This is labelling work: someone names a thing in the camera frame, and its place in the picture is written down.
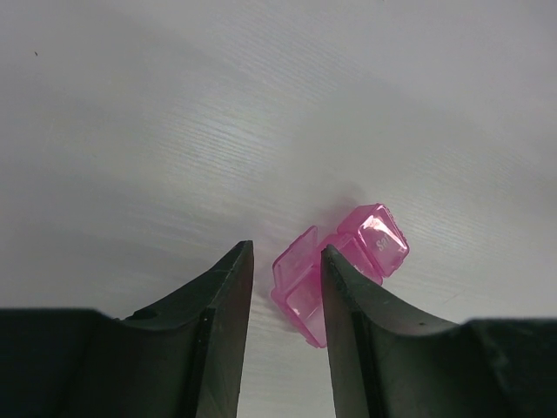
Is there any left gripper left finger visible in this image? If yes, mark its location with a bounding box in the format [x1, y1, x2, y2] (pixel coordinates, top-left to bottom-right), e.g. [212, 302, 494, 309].
[1, 240, 254, 417]

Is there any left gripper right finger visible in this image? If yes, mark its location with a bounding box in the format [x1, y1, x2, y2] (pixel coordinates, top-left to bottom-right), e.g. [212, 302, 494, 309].
[321, 246, 556, 417]

